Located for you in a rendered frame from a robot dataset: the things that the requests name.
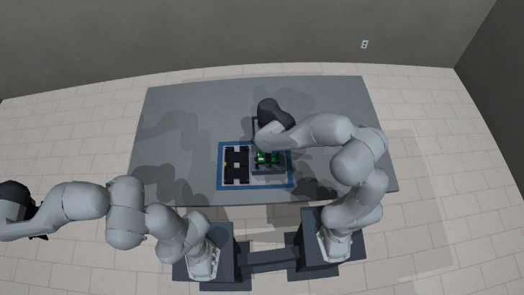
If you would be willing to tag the green circuit board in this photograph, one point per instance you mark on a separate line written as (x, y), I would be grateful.
(274, 156)

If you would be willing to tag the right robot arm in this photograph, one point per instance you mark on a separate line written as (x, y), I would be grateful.
(353, 165)

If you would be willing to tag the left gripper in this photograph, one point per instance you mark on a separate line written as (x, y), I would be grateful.
(30, 212)

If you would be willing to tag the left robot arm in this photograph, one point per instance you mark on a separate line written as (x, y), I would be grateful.
(122, 201)

